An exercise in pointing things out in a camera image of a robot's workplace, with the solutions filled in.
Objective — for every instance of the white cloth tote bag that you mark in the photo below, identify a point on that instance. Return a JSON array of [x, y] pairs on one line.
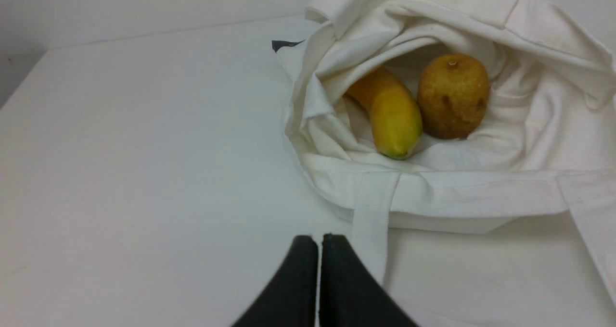
[[546, 145]]

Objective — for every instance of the brown kiwi fruit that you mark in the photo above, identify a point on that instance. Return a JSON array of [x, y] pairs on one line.
[[453, 94]]

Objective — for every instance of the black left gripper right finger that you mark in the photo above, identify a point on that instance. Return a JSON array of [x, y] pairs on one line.
[[349, 295]]

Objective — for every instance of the yellow banana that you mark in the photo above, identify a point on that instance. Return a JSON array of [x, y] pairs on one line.
[[394, 115]]

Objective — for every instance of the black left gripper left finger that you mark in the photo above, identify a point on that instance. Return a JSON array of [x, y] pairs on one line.
[[289, 298]]

